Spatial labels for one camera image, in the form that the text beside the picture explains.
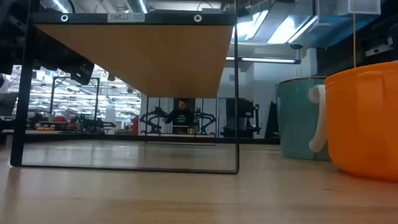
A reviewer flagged teal plastic cup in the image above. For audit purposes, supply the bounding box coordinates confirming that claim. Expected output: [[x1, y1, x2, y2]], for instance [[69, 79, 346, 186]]
[[275, 77, 331, 161]]

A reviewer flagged white mug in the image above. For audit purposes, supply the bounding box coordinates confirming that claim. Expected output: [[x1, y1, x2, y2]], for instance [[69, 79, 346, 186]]
[[308, 84, 328, 153]]

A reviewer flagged large orange plastic cup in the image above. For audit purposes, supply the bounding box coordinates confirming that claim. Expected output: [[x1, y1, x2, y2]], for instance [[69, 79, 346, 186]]
[[323, 61, 398, 183]]

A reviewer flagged white shelf label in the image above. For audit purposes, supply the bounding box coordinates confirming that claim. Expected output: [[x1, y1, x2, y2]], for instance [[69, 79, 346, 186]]
[[107, 12, 146, 23]]

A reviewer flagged person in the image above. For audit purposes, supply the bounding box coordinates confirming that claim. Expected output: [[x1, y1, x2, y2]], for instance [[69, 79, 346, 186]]
[[164, 98, 195, 135]]

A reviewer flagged black equipment stand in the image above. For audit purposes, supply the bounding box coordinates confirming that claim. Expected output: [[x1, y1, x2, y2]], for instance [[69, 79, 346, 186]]
[[221, 98, 262, 138]]

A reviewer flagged black leaning panel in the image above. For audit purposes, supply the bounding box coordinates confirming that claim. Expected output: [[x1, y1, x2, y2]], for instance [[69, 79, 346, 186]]
[[264, 101, 280, 139]]

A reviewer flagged long ceiling light fixture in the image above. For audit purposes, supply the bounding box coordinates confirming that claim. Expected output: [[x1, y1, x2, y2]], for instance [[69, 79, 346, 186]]
[[225, 56, 302, 65]]

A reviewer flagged wooden shelf with black frame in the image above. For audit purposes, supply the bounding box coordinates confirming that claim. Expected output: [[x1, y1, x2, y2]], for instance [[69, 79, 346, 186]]
[[9, 0, 240, 175]]

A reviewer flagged black background gantry frame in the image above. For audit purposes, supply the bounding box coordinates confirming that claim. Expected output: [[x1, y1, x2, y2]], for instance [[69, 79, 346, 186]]
[[49, 77, 101, 122]]

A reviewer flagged grey ceiling air duct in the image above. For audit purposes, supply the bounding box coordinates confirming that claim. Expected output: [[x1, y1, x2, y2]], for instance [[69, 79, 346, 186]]
[[236, 0, 382, 44]]

